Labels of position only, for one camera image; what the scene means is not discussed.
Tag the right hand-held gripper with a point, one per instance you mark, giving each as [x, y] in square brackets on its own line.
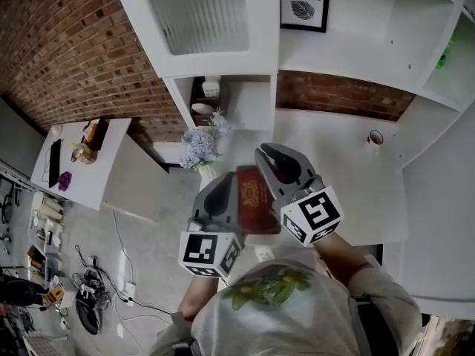
[315, 213]

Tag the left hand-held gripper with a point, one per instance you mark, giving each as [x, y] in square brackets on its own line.
[208, 252]

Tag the white glass cabinet door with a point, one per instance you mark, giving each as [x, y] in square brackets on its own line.
[208, 63]

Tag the person's left forearm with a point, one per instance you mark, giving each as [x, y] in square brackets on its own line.
[198, 299]

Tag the person's right forearm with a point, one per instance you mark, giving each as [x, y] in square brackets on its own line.
[339, 258]

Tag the white cabinet shelving unit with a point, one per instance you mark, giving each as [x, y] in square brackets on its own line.
[375, 54]

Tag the white vase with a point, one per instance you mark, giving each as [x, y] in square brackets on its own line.
[207, 171]

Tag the red patterned book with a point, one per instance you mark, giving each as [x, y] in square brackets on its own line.
[256, 206]

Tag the blue flower bouquet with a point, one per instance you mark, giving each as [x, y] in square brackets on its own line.
[200, 147]

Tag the white socket plate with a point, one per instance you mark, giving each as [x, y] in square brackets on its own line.
[264, 253]

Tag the white bowl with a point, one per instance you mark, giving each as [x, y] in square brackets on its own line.
[202, 108]

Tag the white mug dark rim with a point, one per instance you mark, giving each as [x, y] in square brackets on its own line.
[375, 138]

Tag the white square ceramic jar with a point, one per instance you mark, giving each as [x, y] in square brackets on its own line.
[210, 88]

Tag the dark small shelf rack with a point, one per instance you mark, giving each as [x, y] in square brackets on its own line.
[195, 92]

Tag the white floor power strip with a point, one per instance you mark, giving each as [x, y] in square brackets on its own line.
[130, 288]

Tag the white side table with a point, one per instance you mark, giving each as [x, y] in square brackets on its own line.
[92, 176]

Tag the person's grey floral shirt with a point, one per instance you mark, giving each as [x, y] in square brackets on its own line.
[282, 317]

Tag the brown tissue box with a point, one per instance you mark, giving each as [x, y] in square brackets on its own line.
[97, 134]

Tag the clear plastic bottle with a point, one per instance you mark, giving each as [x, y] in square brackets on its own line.
[83, 154]

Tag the purple cloth object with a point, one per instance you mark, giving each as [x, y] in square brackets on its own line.
[65, 181]

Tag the black bag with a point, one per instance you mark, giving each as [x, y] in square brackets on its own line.
[89, 306]

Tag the black keyboard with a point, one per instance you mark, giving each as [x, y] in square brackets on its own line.
[54, 163]

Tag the white utility cart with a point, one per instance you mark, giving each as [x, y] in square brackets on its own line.
[46, 221]

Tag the small cardboard box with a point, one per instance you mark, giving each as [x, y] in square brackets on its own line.
[56, 294]

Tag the green bottle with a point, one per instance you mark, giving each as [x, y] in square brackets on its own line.
[444, 58]

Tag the black round stool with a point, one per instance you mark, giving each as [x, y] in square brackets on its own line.
[18, 292]

